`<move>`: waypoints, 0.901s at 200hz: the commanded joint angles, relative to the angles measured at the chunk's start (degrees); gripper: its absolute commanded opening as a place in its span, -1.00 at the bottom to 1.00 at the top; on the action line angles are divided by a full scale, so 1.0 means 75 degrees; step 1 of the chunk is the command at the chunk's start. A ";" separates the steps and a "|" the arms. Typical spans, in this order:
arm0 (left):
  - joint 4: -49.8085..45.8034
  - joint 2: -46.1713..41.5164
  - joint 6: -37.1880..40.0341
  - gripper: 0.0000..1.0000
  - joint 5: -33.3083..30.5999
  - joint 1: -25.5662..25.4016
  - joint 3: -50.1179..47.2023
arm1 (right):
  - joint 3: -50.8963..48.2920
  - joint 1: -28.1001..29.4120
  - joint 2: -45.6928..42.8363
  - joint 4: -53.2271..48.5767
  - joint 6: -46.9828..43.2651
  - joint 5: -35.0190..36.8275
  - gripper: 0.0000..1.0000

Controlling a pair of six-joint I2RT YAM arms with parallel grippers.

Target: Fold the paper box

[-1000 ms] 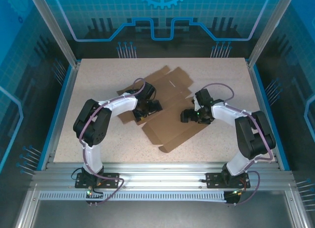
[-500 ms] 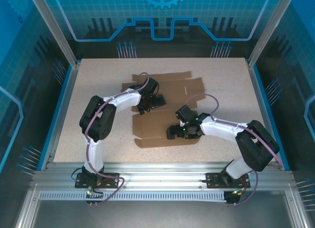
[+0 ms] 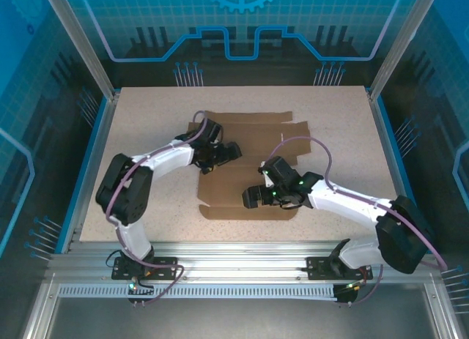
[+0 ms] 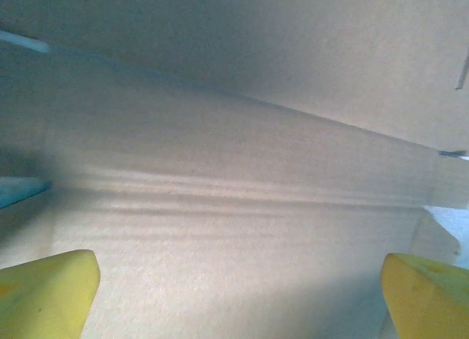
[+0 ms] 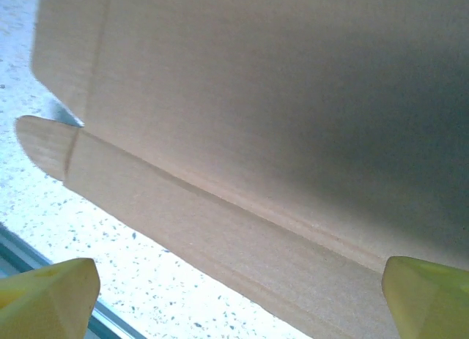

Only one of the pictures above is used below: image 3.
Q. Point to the brown cardboard box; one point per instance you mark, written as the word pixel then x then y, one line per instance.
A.
pixel 253 134

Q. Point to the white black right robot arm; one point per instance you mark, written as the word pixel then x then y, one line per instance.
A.
pixel 340 200

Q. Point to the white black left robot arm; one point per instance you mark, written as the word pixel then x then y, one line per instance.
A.
pixel 172 157

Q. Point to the long aluminium frame rail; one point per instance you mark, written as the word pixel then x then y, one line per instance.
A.
pixel 238 258

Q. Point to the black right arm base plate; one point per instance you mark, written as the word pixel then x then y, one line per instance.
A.
pixel 315 266

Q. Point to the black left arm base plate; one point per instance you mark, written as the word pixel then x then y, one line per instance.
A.
pixel 165 263

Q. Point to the blue aluminium side rail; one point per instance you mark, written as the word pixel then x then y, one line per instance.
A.
pixel 93 163
pixel 391 152

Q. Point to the aluminium frame post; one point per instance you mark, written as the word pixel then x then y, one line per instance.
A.
pixel 399 42
pixel 81 42

